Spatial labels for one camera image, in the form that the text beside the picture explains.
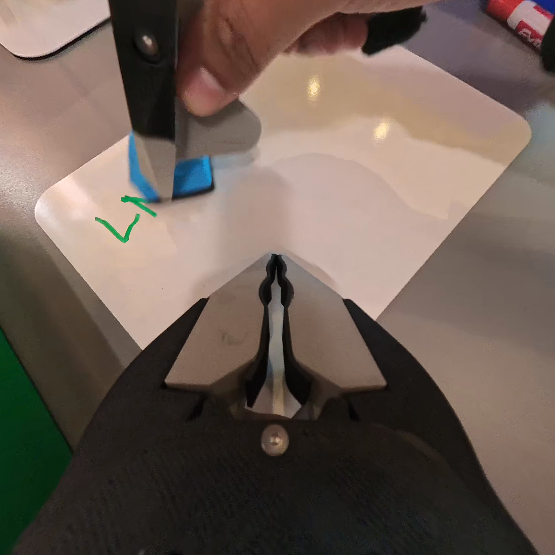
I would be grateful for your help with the blue eraser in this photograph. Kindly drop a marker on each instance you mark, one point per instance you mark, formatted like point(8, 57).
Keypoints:
point(195, 177)

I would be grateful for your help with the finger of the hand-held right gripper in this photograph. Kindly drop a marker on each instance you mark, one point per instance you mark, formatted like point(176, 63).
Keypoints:
point(221, 132)
point(158, 164)

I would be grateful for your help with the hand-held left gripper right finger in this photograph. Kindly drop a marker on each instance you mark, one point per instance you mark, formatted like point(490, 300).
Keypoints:
point(334, 347)

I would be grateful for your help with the green plastic bin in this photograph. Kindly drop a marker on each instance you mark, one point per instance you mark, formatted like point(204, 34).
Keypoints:
point(26, 455)

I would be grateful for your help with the white whiteboard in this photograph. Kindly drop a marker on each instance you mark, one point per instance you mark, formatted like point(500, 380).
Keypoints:
point(325, 195)

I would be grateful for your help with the person's right hand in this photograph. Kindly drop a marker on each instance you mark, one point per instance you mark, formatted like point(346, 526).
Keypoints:
point(243, 39)

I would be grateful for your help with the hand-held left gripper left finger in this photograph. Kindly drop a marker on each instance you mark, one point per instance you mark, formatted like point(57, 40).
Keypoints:
point(216, 342)

